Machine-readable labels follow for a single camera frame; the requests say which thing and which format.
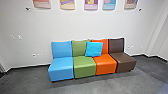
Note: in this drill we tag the blue square cushion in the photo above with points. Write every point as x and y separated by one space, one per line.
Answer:
93 49

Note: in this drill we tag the green sofa chair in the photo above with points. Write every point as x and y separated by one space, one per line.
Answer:
84 66

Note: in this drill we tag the orange sofa chair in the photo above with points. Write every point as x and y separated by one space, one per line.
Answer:
105 64

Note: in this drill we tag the blue sofa chair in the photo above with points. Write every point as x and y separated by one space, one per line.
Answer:
61 68

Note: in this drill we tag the brown sofa chair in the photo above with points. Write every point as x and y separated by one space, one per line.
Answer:
124 61

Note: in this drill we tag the purple skateboard-shaped wall poster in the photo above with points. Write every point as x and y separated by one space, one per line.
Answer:
91 4

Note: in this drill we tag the white wall outlet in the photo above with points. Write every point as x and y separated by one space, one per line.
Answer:
128 47
39 55
132 46
34 55

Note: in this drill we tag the yellow skateboard-shaped wall poster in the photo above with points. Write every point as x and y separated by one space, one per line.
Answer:
67 4

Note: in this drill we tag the light blue skateboard-shaped wall poster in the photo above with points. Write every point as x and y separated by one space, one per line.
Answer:
109 4

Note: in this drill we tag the pink skateboard-shaped wall poster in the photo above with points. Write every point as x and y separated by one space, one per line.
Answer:
42 3

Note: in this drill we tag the beige skateboard-shaped wall poster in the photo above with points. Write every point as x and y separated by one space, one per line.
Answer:
131 3

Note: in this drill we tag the small metal wall stud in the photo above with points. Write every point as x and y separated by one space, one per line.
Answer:
139 9
27 9

